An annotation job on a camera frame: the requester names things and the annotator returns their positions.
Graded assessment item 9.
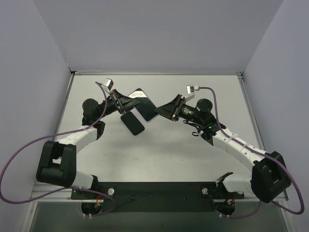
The black phone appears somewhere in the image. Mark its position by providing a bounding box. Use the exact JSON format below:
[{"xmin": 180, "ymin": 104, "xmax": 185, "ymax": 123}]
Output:
[{"xmin": 120, "ymin": 112, "xmax": 145, "ymax": 136}]

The teal phone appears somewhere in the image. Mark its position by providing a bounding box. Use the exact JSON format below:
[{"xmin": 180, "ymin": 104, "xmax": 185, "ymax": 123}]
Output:
[{"xmin": 127, "ymin": 88, "xmax": 159, "ymax": 123}]

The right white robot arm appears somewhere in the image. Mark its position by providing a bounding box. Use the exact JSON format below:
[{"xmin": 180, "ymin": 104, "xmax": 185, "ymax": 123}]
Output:
[{"xmin": 155, "ymin": 95, "xmax": 292, "ymax": 203}]

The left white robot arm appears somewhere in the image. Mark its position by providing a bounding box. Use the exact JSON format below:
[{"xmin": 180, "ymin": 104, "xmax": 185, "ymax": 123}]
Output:
[{"xmin": 36, "ymin": 89, "xmax": 144, "ymax": 199}]

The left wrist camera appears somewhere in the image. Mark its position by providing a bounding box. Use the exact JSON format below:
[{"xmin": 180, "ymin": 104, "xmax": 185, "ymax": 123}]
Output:
[{"xmin": 102, "ymin": 78, "xmax": 114, "ymax": 90}]

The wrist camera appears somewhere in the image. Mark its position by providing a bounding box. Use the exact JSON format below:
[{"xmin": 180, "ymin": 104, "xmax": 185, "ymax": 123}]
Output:
[
  {"xmin": 185, "ymin": 85, "xmax": 200, "ymax": 102},
  {"xmin": 102, "ymin": 78, "xmax": 114, "ymax": 90}
]

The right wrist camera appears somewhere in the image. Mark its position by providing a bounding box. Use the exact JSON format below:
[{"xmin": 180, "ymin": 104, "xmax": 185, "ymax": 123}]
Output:
[{"xmin": 185, "ymin": 85, "xmax": 200, "ymax": 102}]

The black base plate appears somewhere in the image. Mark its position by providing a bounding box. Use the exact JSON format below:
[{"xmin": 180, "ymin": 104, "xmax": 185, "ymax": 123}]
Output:
[{"xmin": 71, "ymin": 182, "xmax": 244, "ymax": 213}]

